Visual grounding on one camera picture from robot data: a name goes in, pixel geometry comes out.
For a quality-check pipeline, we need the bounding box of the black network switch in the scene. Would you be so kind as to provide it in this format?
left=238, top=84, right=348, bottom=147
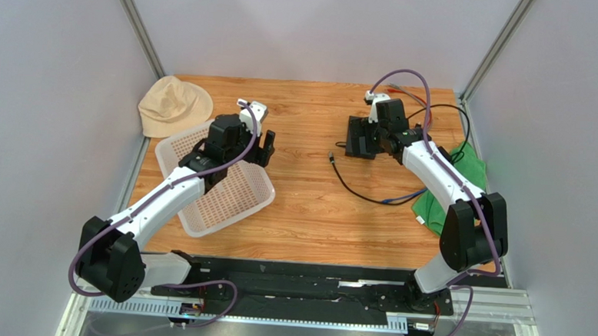
left=345, top=116, right=383, bottom=160

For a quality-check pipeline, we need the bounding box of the white plastic basket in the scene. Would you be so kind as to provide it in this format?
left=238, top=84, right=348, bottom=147
left=154, top=120, right=275, bottom=238

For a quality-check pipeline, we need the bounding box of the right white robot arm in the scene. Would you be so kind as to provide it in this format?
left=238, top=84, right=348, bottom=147
left=368, top=95, right=508, bottom=311

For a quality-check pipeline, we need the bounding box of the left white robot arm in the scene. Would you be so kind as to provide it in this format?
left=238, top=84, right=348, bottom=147
left=67, top=111, right=275, bottom=303

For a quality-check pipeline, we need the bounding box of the green cloth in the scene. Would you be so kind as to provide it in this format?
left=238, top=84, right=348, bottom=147
left=410, top=139, right=490, bottom=238

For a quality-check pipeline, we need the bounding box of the beige bucket hat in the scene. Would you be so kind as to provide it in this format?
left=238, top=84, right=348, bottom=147
left=138, top=75, right=214, bottom=138

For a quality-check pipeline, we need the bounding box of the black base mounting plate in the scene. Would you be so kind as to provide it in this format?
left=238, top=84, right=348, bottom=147
left=101, top=249, right=510, bottom=334

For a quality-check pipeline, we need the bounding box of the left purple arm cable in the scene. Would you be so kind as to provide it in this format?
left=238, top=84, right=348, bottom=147
left=68, top=91, right=260, bottom=305

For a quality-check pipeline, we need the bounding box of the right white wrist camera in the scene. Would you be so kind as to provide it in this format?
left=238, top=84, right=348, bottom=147
left=364, top=90, right=390, bottom=123

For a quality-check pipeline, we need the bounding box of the red ethernet cable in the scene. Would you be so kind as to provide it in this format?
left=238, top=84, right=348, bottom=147
left=383, top=87, right=433, bottom=130

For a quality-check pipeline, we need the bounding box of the grey ethernet cable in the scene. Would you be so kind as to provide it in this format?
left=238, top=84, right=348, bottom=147
left=387, top=82, right=436, bottom=130

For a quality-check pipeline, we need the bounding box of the black power cable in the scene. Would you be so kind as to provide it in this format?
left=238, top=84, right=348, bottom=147
left=326, top=151, right=429, bottom=208

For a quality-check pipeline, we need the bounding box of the blue ethernet cable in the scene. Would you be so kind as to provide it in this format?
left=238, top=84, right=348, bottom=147
left=381, top=185, right=429, bottom=207

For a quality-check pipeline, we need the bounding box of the aluminium front rail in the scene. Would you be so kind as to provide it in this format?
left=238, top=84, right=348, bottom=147
left=55, top=278, right=539, bottom=336

